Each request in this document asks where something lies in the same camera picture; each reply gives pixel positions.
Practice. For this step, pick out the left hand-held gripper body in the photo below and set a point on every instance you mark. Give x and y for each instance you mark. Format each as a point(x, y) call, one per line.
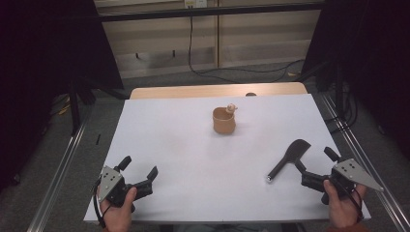
point(111, 185)

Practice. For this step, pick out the brown cup with small figure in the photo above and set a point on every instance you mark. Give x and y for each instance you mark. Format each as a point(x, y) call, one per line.
point(223, 121)

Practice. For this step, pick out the metal floor rail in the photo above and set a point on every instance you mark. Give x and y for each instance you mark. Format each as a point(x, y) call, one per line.
point(370, 167)
point(58, 174)

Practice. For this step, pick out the black horizontal bar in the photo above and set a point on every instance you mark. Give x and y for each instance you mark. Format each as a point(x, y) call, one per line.
point(209, 11)

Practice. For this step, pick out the light wooden table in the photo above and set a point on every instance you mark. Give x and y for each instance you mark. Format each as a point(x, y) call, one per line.
point(193, 91)

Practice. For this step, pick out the small dark round knob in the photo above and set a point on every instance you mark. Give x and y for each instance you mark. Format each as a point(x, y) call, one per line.
point(250, 94)

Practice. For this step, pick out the black spatula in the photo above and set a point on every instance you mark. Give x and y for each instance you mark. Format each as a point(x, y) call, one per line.
point(291, 155)

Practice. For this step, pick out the small black floor piece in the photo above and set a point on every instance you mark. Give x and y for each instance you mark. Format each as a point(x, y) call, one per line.
point(97, 139)

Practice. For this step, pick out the black curtain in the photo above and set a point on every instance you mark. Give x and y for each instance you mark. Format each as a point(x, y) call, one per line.
point(48, 64)
point(370, 64)

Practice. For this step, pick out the black metal stand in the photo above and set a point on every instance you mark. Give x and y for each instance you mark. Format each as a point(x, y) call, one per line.
point(74, 106)

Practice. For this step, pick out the person's left hand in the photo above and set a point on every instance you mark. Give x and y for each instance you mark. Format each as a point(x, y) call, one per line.
point(120, 214)

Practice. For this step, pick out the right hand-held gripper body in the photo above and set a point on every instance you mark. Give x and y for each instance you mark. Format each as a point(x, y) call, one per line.
point(345, 175)

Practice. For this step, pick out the person's right hand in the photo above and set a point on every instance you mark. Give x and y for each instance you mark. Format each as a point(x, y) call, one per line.
point(342, 209)

